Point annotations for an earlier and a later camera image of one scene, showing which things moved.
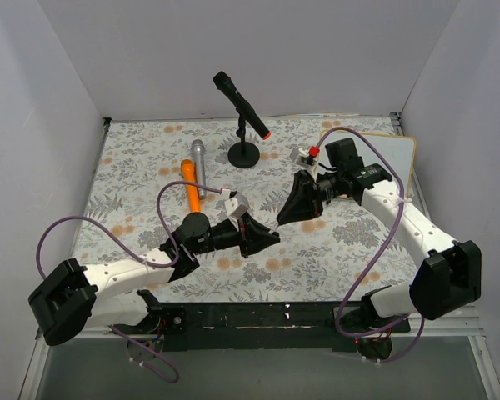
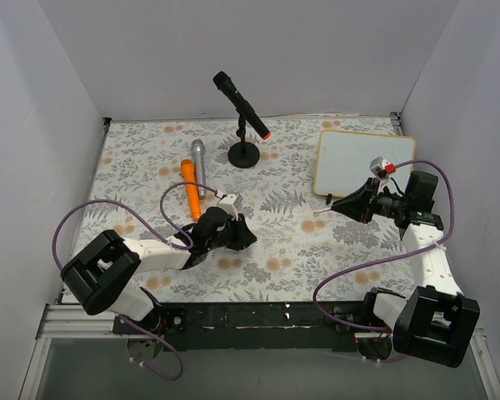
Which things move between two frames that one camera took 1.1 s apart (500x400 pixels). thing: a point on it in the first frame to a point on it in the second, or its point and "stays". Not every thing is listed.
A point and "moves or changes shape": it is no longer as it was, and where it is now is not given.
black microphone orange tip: x=241 y=105 stays
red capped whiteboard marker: x=271 y=231 moves or changes shape
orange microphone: x=189 y=175 stays
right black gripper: x=312 y=197 to x=369 y=206
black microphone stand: x=243 y=154 stays
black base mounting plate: x=274 y=327 stays
